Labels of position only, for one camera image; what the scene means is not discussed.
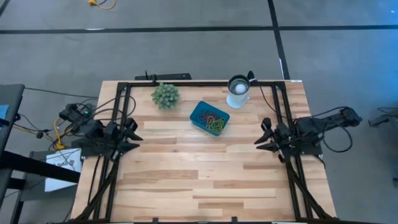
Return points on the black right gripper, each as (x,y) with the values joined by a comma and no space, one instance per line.
(283,138)

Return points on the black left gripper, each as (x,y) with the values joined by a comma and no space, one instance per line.
(113,137)

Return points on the yellow rubber band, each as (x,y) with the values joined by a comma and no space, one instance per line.
(216,126)

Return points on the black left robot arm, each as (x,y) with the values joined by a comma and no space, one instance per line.
(93,129)

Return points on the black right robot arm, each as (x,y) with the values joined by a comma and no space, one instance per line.
(329,119)

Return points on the teal plastic bin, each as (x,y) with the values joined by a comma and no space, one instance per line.
(196,115)

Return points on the white mug with ball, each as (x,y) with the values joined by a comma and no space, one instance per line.
(237,101)

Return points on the green succulent in white pot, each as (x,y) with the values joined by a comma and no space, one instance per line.
(165,96)

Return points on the red rubber band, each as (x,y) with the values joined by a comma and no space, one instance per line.
(203,116)

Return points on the white printed cardboard box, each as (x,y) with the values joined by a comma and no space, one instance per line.
(62,174)

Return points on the black flat box with antennas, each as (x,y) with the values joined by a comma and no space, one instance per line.
(171,76)

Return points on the black device on floor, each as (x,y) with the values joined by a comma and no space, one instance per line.
(377,120)

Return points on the blue item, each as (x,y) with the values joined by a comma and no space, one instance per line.
(3,112)

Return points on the black aluminium table frame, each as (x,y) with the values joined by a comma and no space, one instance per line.
(202,84)

